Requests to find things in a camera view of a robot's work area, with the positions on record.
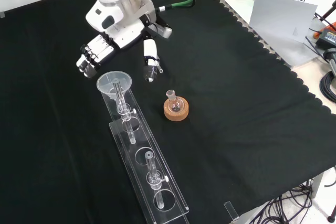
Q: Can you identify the black tripod leg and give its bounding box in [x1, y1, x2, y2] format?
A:
[317, 0, 336, 23]

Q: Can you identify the orange and black device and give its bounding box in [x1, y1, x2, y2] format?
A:
[313, 20, 336, 49]

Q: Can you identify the small glass round-bottom flask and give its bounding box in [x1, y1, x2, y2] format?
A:
[165, 89, 184, 113]

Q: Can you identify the black cable coil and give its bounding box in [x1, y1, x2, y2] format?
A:
[319, 71, 336, 104]

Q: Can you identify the black bench cloth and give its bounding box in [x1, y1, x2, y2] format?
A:
[0, 0, 336, 224]

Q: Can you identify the black cable tangle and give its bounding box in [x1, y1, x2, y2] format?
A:
[246, 178, 316, 224]

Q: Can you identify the grey plug connector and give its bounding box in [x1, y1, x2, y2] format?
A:
[323, 48, 336, 78]

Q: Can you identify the clear plastic funnel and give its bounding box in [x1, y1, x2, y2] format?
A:
[96, 70, 133, 103]

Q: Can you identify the black tripod foot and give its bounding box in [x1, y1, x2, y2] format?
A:
[327, 182, 336, 222]

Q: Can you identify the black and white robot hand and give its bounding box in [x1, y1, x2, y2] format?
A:
[76, 0, 161, 82]

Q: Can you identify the pale board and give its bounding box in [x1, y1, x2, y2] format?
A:
[248, 0, 318, 44]

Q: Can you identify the clear acrylic funnel stand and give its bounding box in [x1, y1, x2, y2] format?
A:
[100, 77, 190, 224]

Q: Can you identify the silver camera bracket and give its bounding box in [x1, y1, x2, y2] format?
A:
[138, 0, 156, 25]

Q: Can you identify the cork ring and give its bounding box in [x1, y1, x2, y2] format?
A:
[163, 98, 190, 122]

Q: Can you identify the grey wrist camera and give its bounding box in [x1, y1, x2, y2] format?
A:
[146, 22, 173, 40]

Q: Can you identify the white table leg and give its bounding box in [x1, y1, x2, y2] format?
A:
[311, 173, 324, 205]

